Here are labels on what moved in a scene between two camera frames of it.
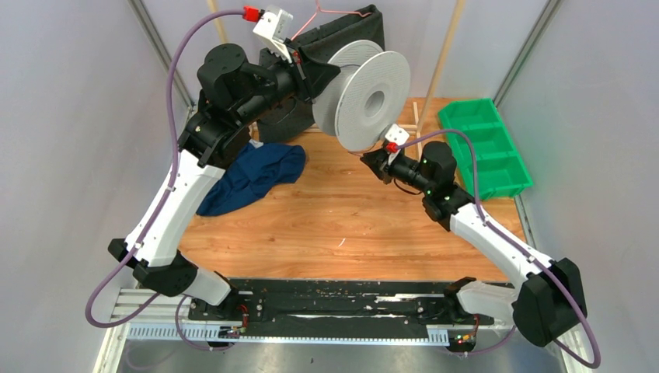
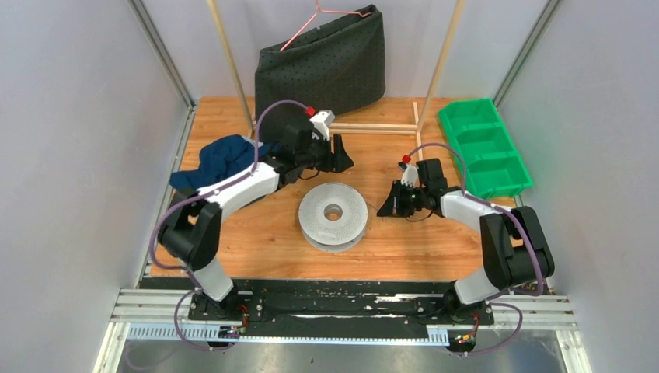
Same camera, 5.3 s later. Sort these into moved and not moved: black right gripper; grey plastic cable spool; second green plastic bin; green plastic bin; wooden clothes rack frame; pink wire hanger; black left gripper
Moved: black left gripper; grey plastic cable spool; black right gripper
Not moved: green plastic bin; second green plastic bin; wooden clothes rack frame; pink wire hanger
